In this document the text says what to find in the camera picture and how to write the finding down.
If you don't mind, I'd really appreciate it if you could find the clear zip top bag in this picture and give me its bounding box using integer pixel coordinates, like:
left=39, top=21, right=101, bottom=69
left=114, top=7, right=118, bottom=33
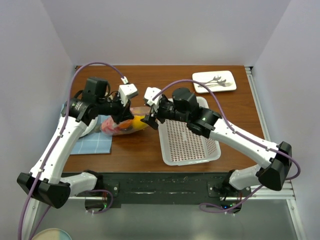
left=100, top=106, right=149, bottom=136

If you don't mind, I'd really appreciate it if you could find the white plastic basket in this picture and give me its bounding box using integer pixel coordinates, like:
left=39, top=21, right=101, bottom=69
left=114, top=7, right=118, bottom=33
left=158, top=96, right=222, bottom=166

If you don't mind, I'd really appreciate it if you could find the white round plate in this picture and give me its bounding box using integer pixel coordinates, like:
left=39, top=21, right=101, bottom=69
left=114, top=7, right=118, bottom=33
left=80, top=116, right=99, bottom=138

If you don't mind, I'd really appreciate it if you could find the white rectangular plate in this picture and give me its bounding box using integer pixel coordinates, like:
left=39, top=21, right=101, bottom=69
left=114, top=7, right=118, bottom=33
left=192, top=70, right=237, bottom=93

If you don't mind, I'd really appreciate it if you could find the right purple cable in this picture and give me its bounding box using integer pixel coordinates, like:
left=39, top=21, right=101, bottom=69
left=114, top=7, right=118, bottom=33
left=152, top=79, right=302, bottom=214

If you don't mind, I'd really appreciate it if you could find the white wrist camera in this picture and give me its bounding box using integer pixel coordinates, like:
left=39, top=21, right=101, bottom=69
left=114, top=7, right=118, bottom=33
left=118, top=83, right=139, bottom=106
left=143, top=87, right=161, bottom=108

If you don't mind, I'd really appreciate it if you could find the fake orange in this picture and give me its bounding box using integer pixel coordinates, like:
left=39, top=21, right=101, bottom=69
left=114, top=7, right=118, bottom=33
left=117, top=119, right=133, bottom=132

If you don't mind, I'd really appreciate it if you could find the silver fork on plate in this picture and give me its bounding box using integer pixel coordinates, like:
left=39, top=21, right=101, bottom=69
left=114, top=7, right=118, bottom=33
left=203, top=81, right=233, bottom=88

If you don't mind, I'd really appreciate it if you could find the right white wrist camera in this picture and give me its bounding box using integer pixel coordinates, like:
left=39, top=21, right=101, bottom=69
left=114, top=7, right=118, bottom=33
left=143, top=87, right=161, bottom=108

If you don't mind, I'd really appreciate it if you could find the blue checkered cloth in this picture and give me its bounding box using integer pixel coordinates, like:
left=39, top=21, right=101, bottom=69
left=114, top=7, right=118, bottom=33
left=54, top=115, right=112, bottom=157

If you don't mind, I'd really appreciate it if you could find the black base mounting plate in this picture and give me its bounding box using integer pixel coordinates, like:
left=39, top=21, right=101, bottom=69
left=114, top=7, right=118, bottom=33
left=61, top=171, right=253, bottom=209

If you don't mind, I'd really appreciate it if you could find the silver spoon on plate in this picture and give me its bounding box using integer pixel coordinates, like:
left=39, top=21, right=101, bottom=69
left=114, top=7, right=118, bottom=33
left=199, top=79, right=227, bottom=88
left=201, top=75, right=223, bottom=88

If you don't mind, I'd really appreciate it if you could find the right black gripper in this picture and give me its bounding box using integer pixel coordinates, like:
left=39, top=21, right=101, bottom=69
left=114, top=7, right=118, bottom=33
left=141, top=96, right=189, bottom=130

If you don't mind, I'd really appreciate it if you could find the pastel round plate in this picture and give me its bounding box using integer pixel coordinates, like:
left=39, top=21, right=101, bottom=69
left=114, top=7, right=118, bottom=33
left=32, top=228, right=72, bottom=240

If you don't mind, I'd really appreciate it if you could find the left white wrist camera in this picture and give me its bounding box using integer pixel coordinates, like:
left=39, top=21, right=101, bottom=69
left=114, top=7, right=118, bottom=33
left=118, top=83, right=139, bottom=106

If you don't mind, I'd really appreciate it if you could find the aluminium rail frame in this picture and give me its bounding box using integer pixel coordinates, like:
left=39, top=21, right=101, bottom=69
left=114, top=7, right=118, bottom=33
left=18, top=180, right=296, bottom=240

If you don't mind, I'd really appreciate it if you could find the fake red apple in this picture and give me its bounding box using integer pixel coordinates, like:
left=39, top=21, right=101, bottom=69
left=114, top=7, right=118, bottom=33
left=100, top=117, right=120, bottom=136

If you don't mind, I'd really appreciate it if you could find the fake yellow lemon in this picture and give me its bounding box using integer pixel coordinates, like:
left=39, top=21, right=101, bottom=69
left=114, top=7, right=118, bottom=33
left=132, top=115, right=148, bottom=131

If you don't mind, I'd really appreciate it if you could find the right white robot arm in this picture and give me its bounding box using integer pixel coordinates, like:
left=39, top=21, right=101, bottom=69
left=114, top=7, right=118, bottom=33
left=142, top=87, right=292, bottom=197

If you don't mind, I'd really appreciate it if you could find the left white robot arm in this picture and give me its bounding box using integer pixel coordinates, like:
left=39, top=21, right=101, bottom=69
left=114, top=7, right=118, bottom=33
left=17, top=77, right=139, bottom=209

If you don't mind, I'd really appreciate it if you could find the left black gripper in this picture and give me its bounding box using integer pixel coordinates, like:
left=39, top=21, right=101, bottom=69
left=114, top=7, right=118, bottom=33
left=96, top=91, right=135, bottom=125

